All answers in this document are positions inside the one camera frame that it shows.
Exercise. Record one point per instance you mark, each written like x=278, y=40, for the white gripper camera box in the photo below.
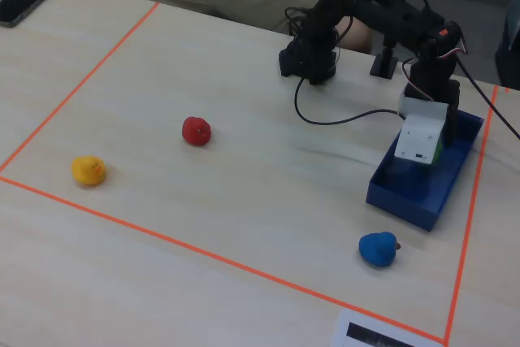
x=418, y=140

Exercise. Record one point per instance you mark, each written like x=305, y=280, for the orange tape line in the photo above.
x=473, y=200
x=81, y=83
x=203, y=252

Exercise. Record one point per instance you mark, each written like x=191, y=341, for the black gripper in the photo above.
x=450, y=121

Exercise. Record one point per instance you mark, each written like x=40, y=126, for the blue rubber duck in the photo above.
x=378, y=250

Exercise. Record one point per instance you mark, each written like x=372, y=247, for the black smartphone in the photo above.
x=22, y=1

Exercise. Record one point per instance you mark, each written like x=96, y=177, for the blue rectangular open box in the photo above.
x=414, y=196

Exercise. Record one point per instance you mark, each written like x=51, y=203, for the red toy ball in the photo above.
x=196, y=131

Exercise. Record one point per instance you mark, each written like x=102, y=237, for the white paper label black bar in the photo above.
x=343, y=322

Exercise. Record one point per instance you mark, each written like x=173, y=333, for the green rubber duck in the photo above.
x=438, y=154

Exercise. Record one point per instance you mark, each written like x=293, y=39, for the black camera stand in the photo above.
x=384, y=64

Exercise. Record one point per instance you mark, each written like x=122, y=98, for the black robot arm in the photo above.
x=390, y=18

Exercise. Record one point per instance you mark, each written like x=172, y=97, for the yellow rubber duck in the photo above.
x=87, y=171

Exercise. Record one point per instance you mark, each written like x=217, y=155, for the black chair backrest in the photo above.
x=510, y=50

